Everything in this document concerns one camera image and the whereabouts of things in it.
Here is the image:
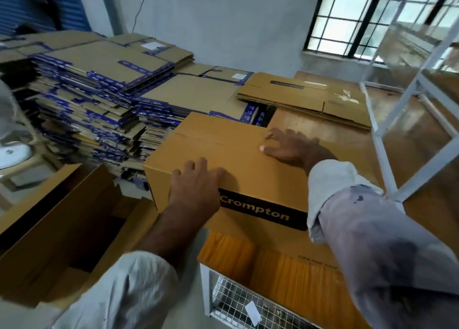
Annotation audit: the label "person's right forearm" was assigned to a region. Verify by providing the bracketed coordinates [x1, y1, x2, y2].
[305, 153, 339, 177]

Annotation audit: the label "person's light grey shirt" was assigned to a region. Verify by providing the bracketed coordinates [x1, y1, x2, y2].
[50, 159, 459, 329]

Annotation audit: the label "white paper tag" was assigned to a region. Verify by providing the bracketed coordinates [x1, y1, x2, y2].
[244, 301, 262, 326]

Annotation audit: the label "white metal shelf rack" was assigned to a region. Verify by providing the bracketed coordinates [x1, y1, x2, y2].
[359, 0, 459, 204]

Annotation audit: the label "brown cardboard box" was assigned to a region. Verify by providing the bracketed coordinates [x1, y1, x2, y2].
[237, 70, 374, 130]
[143, 112, 341, 270]

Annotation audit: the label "blue roller shutter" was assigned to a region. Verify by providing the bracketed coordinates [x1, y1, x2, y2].
[0, 0, 93, 36]

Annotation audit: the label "large white table fan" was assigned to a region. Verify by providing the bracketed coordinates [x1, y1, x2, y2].
[0, 78, 37, 172]

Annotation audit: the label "thin wall cable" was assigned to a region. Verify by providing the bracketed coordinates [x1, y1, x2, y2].
[131, 0, 149, 34]

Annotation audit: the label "black fan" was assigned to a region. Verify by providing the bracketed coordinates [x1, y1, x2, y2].
[27, 0, 64, 31]

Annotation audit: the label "person's left forearm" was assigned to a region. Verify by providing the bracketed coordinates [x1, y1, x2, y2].
[135, 205, 210, 270]

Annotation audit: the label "assembled boxes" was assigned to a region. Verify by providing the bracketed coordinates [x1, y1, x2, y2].
[0, 164, 159, 310]

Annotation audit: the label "person's right hand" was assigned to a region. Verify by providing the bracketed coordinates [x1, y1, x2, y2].
[260, 128, 337, 174]

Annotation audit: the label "black framed window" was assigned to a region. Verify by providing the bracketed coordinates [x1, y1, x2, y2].
[303, 0, 459, 62]

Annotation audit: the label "white wire mesh cage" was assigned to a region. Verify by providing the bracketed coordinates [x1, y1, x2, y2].
[201, 264, 322, 329]

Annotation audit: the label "wooden table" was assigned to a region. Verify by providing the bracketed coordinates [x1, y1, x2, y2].
[197, 70, 459, 329]

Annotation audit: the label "person's left hand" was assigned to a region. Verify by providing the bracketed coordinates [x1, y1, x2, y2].
[168, 158, 227, 222]

